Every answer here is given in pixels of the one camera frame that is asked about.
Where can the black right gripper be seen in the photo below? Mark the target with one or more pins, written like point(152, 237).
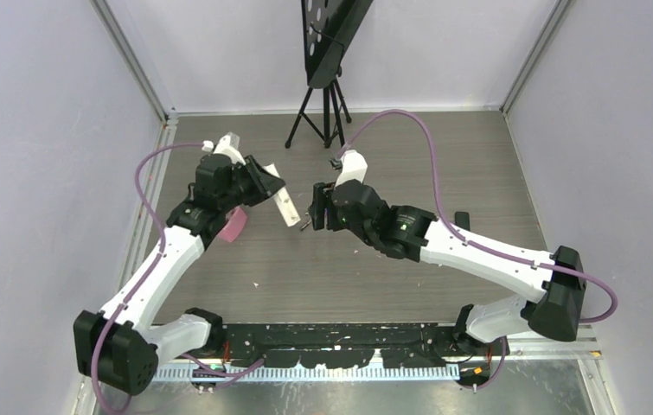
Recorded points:
point(321, 201)

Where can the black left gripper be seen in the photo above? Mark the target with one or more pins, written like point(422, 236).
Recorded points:
point(264, 185)

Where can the dark battery with orange end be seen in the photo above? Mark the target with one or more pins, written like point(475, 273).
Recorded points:
point(305, 226)

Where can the white remote control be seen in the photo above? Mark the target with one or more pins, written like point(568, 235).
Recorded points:
point(286, 207)

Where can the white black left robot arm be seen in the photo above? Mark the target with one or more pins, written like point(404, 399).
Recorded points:
point(119, 345)

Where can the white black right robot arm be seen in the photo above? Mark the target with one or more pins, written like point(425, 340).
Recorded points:
point(547, 296)

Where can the pink metronome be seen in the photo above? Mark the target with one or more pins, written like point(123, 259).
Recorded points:
point(235, 222)

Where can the black music stand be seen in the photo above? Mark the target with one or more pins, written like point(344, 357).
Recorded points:
point(328, 28)

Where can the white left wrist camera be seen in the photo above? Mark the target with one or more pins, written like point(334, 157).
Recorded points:
point(226, 149)

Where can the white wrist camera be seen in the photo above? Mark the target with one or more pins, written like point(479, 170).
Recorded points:
point(226, 149)
point(352, 166)

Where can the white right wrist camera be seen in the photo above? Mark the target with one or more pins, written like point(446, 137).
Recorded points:
point(352, 166)

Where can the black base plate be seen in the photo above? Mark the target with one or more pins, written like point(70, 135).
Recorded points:
point(345, 345)

